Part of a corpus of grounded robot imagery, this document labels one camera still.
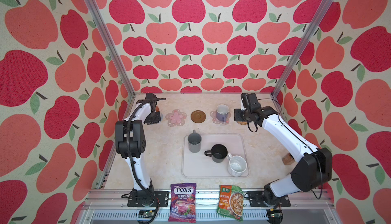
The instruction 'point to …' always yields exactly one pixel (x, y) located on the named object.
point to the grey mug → (194, 142)
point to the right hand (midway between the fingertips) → (240, 116)
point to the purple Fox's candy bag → (183, 202)
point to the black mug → (218, 153)
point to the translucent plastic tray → (198, 165)
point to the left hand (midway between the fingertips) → (156, 122)
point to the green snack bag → (231, 201)
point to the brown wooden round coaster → (198, 116)
